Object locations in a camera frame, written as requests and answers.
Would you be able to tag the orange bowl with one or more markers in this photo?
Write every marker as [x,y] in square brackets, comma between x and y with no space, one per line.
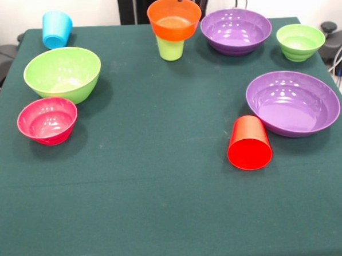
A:
[174,31]

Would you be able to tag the yellow-green cup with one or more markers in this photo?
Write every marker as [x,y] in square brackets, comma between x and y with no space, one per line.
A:
[169,50]

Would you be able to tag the pink bowl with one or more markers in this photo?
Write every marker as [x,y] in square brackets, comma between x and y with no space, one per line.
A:
[47,126]

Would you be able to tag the purple bowl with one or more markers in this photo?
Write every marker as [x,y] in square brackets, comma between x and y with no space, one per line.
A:
[293,107]
[234,30]

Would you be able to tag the dark green tablecloth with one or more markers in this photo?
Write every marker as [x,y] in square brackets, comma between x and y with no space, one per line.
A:
[163,205]

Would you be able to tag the small green bowl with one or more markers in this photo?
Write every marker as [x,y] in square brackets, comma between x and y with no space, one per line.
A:
[300,45]

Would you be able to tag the blue cup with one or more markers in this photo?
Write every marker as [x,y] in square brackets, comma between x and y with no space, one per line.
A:
[55,30]

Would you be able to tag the red cup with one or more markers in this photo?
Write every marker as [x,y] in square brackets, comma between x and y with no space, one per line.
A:
[250,155]

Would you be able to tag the large green bowl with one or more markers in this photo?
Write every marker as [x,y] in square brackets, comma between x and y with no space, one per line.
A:
[62,79]

